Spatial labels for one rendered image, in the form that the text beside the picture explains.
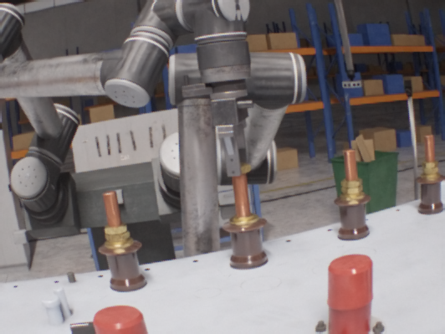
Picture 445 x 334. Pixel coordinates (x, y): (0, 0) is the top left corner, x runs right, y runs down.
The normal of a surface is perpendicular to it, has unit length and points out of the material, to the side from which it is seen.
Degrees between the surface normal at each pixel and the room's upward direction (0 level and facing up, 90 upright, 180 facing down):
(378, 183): 94
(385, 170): 94
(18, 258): 90
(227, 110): 90
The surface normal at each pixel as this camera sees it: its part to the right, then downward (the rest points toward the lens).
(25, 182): 0.04, -0.36
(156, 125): 0.27, 0.13
